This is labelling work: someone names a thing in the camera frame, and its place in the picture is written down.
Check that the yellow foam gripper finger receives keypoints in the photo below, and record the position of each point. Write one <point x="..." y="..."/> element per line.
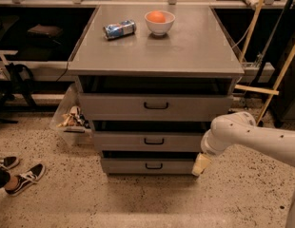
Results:
<point x="201" y="163"/>

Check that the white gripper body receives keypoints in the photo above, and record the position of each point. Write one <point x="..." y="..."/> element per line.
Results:
<point x="206" y="149"/>

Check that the grey drawer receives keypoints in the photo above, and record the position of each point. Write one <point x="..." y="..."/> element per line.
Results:
<point x="170" y="108"/>
<point x="148" y="166"/>
<point x="148" y="141"/>

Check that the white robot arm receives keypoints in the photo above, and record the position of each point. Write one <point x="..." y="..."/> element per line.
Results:
<point x="241" y="128"/>

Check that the grey drawer cabinet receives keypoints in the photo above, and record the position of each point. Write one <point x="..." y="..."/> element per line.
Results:
<point x="193" y="59"/>

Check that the grey bottom drawer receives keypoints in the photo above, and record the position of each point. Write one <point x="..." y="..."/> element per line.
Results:
<point x="148" y="166"/>

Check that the grey top drawer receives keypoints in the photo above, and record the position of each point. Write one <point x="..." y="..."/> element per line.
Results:
<point x="170" y="108"/>

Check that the white ceramic bowl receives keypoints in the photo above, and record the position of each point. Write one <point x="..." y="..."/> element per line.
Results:
<point x="161" y="29"/>

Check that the clear plastic storage bin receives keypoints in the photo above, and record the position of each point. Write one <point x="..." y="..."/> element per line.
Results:
<point x="68" y="120"/>

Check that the orange fruit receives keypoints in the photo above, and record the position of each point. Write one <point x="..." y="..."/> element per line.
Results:
<point x="156" y="17"/>

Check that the crushed blue soda can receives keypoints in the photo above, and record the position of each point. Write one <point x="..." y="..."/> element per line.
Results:
<point x="118" y="30"/>

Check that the black white sneaker near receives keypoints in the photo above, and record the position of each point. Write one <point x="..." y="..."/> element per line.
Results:
<point x="27" y="179"/>

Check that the black white sneaker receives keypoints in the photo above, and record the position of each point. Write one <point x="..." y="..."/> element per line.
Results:
<point x="27" y="179"/>
<point x="8" y="163"/>

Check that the black white sneaker far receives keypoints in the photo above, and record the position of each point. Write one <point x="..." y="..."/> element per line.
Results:
<point x="8" y="163"/>

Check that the person leg dark trousers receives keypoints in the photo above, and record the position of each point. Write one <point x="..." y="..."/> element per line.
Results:
<point x="4" y="177"/>

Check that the dark box on shelf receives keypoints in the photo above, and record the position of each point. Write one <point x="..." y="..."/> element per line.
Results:
<point x="40" y="31"/>

